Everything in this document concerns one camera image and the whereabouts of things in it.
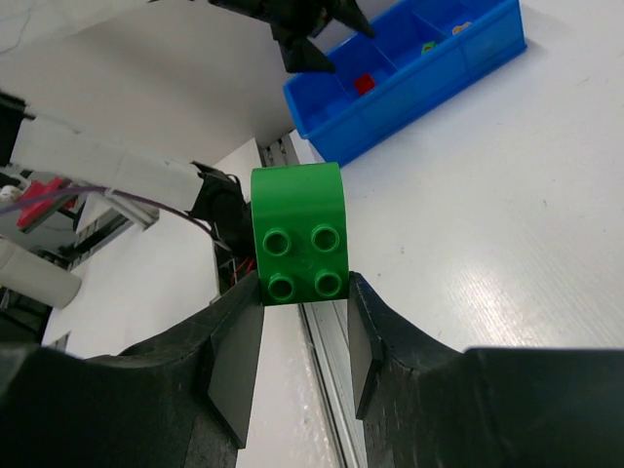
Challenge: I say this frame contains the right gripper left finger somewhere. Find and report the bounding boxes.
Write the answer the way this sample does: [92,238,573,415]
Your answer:
[1,274,264,467]

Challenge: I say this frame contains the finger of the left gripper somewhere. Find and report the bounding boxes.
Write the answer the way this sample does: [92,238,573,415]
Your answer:
[327,0,375,38]
[271,25,335,74]

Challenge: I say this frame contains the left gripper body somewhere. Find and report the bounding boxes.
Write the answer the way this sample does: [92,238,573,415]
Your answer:
[209,0,332,40]

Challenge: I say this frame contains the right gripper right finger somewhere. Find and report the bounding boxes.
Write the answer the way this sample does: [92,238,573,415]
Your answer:
[347,273,623,467]

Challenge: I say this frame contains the red rounded lego brick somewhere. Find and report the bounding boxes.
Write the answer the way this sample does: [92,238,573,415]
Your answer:
[353,73,376,97]

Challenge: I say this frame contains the green lego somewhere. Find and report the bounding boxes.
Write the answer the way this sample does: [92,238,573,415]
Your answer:
[251,163,349,306]
[421,41,438,55]

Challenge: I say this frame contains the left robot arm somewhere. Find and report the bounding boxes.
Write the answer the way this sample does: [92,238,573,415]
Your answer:
[1,1,375,256]

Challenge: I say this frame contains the blue compartment bin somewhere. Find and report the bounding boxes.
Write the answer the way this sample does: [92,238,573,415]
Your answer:
[284,1,527,166]

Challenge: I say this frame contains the aluminium front rail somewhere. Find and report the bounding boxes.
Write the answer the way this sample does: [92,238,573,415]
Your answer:
[260,130,368,467]

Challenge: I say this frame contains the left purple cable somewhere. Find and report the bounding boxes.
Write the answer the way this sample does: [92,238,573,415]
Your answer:
[0,184,225,245]

